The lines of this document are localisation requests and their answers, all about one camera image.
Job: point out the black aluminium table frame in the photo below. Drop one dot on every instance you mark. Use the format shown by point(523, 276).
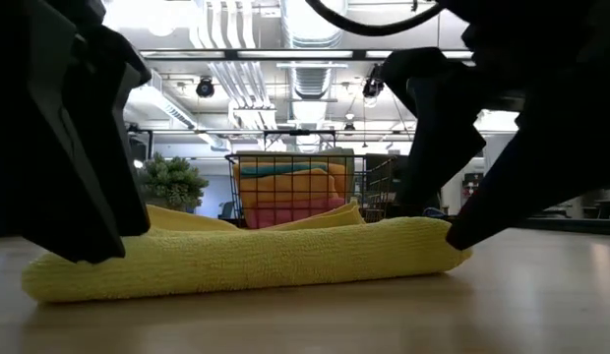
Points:
point(570, 225)

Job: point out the white column with devices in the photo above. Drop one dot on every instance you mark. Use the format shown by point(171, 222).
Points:
point(497, 147)

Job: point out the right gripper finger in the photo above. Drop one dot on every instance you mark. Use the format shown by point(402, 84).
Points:
point(546, 172)
point(443, 147)

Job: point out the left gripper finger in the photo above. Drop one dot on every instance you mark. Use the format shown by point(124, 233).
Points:
point(118, 98)
point(49, 172)

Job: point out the teal microfiber towel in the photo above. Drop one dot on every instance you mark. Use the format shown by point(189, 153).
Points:
point(280, 170)

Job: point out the green artificial plant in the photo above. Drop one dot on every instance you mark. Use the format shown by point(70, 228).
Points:
point(174, 182)

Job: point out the red tool cart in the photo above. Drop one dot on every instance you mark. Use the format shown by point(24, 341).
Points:
point(473, 183)

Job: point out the yellow microfiber towel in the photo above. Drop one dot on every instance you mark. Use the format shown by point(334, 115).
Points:
point(236, 260)

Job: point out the black pendant lamp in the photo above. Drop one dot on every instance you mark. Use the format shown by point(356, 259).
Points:
point(349, 129)

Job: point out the black background case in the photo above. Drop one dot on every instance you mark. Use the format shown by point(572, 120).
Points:
point(391, 160)

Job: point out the black background rig frame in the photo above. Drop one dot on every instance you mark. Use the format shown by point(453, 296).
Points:
point(140, 142)
point(300, 133)

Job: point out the blue round background object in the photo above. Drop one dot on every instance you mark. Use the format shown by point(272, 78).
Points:
point(434, 212)

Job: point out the black ceiling camera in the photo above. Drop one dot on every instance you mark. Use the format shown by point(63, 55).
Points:
point(371, 87)
point(205, 87)

